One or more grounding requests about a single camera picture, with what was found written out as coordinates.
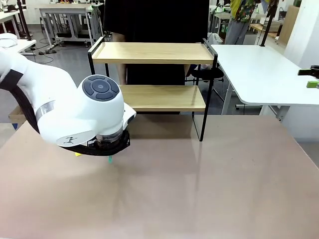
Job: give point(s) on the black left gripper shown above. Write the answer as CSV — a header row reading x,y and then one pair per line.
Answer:
x,y
109,145

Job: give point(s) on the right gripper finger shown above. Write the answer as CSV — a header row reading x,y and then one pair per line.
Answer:
x,y
312,84
310,71

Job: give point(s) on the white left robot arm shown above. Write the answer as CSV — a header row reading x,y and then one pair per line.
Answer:
x,y
49,82

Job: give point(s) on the person right forearm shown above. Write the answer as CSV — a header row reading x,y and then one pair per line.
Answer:
x,y
121,74

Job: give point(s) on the two-tier wooden metal shelf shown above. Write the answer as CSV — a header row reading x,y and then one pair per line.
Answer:
x,y
154,59

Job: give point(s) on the yellow paper scrap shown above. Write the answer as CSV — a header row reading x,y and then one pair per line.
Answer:
x,y
78,154

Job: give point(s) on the white partition panel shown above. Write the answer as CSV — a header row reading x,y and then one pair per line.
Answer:
x,y
306,37

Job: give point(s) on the brown cardboard panel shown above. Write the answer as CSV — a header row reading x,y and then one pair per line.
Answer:
x,y
289,25

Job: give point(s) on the large white side table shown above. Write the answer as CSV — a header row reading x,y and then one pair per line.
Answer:
x,y
249,69

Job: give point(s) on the black stand pole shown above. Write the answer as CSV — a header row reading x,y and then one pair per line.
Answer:
x,y
25,20
267,25

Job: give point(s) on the wooden background table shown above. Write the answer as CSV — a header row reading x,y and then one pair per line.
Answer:
x,y
259,27

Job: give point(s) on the person in floral shirt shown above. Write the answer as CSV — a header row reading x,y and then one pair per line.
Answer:
x,y
239,27

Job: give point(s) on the black office chair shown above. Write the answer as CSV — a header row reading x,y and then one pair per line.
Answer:
x,y
211,73

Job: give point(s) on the wooden tray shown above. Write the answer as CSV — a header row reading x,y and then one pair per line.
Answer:
x,y
15,115

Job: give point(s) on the white plastic bag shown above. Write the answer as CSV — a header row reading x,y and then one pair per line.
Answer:
x,y
215,38

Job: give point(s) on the floor power strip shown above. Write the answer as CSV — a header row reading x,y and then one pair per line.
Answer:
x,y
46,51

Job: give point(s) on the small white side table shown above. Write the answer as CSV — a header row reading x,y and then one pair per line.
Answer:
x,y
25,43

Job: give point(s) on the person torso black shirt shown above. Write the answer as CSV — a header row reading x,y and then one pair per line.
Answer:
x,y
157,20

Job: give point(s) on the white object on table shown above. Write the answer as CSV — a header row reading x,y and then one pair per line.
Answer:
x,y
7,39

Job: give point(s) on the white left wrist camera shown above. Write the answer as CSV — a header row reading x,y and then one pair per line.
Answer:
x,y
129,115

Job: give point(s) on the white frame background desk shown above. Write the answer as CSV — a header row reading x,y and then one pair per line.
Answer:
x,y
64,11

